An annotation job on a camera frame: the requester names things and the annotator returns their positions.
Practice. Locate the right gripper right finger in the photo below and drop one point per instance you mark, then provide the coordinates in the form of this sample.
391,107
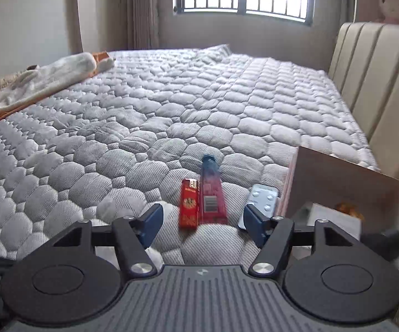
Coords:
273,236

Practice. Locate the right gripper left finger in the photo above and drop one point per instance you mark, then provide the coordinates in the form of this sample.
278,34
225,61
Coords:
132,238

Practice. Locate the red blue toothpaste tube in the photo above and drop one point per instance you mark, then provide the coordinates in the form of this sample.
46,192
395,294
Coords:
212,205

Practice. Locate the silver pill blister pack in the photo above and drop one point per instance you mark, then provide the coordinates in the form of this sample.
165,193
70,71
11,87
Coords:
264,198

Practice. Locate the red cigarette lighter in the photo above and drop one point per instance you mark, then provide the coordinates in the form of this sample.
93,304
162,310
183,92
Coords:
189,204

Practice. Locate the orange small object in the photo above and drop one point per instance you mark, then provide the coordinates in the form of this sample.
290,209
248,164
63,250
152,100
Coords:
350,210

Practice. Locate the white small box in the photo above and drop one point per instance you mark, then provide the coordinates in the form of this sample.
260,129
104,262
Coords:
311,212

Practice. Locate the pink cardboard box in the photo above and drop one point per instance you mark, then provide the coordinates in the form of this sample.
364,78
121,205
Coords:
361,201

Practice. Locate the black round object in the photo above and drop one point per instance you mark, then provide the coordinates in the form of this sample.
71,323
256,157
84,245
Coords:
384,243

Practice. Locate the grey quilted mattress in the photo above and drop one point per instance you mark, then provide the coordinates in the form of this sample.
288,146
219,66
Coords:
115,144

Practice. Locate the white cream blanket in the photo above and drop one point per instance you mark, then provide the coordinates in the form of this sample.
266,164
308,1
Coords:
24,88

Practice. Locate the beige padded headboard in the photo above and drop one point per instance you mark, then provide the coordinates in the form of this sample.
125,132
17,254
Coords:
365,70

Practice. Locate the beige curtain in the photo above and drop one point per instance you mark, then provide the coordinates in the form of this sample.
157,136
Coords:
134,24

